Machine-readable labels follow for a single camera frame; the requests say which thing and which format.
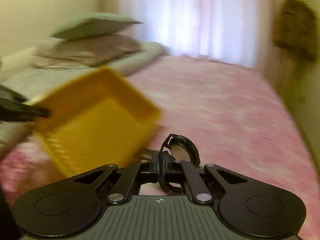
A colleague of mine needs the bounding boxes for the yellow plastic tray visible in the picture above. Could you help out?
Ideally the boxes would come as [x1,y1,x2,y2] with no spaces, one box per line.
[33,67,161,177]

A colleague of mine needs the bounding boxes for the grey folded quilt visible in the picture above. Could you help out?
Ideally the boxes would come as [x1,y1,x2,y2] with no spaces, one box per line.
[1,41,167,156]

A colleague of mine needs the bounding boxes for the brown hanging jacket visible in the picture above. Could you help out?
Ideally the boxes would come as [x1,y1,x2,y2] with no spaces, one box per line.
[272,0,317,61]

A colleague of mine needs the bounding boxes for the mauve lower pillow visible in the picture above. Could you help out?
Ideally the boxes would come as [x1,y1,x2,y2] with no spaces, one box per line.
[32,34,141,69]

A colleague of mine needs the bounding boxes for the white sheer curtain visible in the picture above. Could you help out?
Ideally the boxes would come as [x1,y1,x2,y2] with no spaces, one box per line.
[119,0,258,68]

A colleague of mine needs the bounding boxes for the green top pillow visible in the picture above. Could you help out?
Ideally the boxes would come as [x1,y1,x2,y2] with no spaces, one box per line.
[50,12,142,40]

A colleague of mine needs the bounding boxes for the pink floral bedspread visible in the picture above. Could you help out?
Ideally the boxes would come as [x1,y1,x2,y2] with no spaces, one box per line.
[1,56,319,239]

